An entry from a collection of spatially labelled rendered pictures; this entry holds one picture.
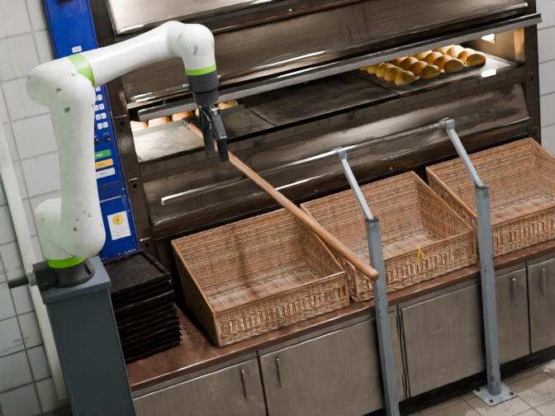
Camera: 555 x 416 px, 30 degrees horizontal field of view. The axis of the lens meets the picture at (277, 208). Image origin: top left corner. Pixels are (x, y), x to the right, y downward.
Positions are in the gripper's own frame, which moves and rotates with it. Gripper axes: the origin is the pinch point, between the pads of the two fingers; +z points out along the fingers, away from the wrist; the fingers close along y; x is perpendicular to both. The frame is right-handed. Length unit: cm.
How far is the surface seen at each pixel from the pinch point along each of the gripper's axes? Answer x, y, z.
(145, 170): -5, -89, 30
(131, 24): 1, -86, -28
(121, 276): -28, -62, 58
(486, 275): 109, -31, 91
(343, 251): 23, 34, 29
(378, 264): 62, -31, 71
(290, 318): 28, -41, 86
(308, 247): 52, -76, 77
